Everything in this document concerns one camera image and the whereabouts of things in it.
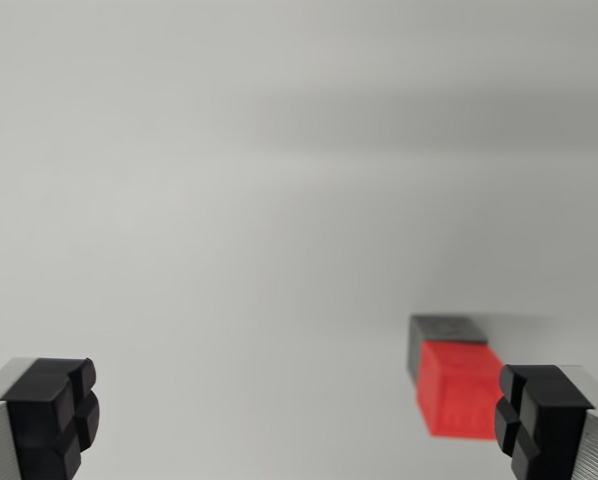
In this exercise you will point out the red embossed cube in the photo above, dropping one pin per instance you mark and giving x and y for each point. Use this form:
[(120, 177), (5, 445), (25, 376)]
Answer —
[(454, 395)]

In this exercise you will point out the grey embossed cube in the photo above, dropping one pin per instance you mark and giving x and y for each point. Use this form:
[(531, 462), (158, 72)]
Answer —
[(429, 331)]

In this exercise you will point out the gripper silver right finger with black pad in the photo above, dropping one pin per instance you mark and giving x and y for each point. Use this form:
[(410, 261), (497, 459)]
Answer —
[(554, 425)]

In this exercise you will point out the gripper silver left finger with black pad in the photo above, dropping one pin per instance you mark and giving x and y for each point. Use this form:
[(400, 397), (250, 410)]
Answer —
[(34, 420)]

